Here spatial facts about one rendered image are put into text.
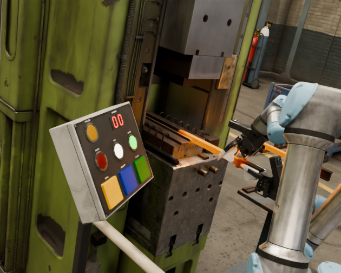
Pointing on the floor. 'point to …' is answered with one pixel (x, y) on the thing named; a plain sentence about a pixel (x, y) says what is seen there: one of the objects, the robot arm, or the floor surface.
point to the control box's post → (82, 247)
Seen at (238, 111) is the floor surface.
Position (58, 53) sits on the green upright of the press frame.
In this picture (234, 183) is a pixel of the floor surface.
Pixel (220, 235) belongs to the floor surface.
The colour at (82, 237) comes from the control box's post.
